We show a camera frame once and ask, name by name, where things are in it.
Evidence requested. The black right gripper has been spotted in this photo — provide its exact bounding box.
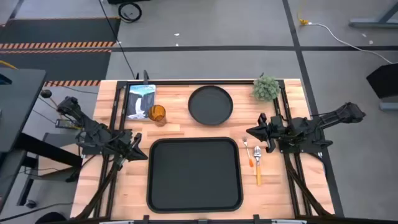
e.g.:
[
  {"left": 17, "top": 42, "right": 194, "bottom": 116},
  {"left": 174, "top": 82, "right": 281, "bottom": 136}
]
[{"left": 246, "top": 113, "right": 289, "bottom": 154}]

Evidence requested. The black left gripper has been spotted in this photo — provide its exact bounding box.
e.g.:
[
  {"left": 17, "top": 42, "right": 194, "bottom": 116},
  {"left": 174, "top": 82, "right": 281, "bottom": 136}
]
[{"left": 115, "top": 130, "right": 149, "bottom": 170}]

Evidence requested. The spoon with yellow handle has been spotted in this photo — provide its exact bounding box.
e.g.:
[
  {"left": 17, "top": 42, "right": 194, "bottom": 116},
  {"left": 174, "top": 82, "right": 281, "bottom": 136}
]
[{"left": 253, "top": 145, "right": 262, "bottom": 187}]

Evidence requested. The fork with orange handle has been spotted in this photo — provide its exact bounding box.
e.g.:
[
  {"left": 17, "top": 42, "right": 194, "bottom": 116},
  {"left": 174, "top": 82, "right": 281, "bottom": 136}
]
[{"left": 242, "top": 136, "right": 254, "bottom": 168}]

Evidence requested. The amber glass cup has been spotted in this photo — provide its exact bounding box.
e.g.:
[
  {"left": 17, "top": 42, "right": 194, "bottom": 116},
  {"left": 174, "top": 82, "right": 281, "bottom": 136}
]
[{"left": 147, "top": 104, "right": 167, "bottom": 123}]

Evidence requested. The black round plate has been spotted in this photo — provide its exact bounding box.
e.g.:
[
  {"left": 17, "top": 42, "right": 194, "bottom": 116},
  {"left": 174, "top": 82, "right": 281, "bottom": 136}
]
[{"left": 187, "top": 85, "right": 234, "bottom": 126}]

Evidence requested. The black rectangular tray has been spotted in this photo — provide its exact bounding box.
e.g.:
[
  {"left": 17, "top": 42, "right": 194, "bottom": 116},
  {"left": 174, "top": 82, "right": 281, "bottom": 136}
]
[{"left": 146, "top": 136, "right": 244, "bottom": 214}]

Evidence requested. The small green artificial plant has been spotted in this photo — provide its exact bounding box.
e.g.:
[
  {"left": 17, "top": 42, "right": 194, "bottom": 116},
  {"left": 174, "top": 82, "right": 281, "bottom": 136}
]
[{"left": 251, "top": 73, "right": 281, "bottom": 102}]

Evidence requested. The waterfall picture card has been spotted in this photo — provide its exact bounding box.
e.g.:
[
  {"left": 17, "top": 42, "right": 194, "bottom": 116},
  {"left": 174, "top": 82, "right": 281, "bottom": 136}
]
[{"left": 126, "top": 83, "right": 157, "bottom": 121}]

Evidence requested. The small black controller box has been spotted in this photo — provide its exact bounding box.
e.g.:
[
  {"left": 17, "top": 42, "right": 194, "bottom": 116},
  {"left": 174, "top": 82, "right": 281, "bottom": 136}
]
[{"left": 55, "top": 119, "right": 78, "bottom": 130}]

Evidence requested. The black round object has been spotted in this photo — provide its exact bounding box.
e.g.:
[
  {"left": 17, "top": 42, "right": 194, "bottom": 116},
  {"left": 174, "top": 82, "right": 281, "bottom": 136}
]
[{"left": 34, "top": 212, "right": 68, "bottom": 224}]

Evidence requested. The black hazard-striped floor mat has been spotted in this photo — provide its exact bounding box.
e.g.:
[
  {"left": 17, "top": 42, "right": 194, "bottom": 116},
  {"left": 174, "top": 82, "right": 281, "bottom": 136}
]
[
  {"left": 0, "top": 17, "right": 121, "bottom": 50},
  {"left": 0, "top": 49, "right": 113, "bottom": 87}
]

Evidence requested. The dark grey desk top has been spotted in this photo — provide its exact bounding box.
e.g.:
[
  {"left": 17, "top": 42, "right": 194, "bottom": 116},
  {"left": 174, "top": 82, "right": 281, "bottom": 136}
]
[{"left": 0, "top": 67, "right": 47, "bottom": 153}]

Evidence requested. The black angular chair part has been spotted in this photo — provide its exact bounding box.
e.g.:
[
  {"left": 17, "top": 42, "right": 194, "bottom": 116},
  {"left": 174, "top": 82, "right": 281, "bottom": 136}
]
[{"left": 366, "top": 63, "right": 398, "bottom": 100}]

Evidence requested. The grey table leg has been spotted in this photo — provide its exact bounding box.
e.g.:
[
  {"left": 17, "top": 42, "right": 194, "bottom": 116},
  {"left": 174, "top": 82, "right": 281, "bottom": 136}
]
[{"left": 348, "top": 1, "right": 398, "bottom": 29}]

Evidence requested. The black desk leg frame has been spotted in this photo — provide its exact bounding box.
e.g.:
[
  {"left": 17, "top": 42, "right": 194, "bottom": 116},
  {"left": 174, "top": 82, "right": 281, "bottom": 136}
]
[{"left": 17, "top": 132, "right": 83, "bottom": 207}]

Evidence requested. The long black floor cable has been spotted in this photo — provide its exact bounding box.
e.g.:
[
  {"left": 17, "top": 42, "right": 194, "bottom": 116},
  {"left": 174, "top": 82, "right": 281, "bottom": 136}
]
[{"left": 98, "top": 0, "right": 137, "bottom": 80}]

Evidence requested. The yellow cable with plug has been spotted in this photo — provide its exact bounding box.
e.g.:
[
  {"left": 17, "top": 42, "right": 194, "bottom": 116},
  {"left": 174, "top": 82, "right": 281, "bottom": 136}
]
[{"left": 297, "top": 1, "right": 310, "bottom": 26}]

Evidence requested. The white floor cable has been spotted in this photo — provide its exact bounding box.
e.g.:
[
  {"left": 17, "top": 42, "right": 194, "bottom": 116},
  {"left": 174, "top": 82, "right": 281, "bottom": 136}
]
[{"left": 307, "top": 22, "right": 394, "bottom": 65}]

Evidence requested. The coiled black cable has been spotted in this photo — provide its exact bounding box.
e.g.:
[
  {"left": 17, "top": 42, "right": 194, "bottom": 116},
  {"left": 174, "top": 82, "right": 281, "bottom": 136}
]
[{"left": 117, "top": 1, "right": 143, "bottom": 24}]

